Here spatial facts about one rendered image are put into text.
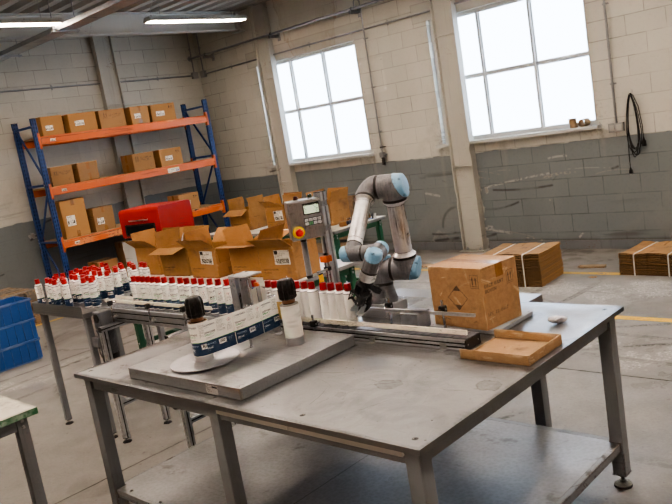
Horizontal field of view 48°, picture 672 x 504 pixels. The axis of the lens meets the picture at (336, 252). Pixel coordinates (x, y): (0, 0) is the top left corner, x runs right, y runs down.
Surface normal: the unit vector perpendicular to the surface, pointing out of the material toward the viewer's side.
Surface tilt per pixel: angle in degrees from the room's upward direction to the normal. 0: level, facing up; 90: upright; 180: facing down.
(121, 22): 90
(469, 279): 90
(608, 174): 90
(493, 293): 90
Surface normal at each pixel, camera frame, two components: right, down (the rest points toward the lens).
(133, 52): 0.72, 0.00
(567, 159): -0.68, 0.23
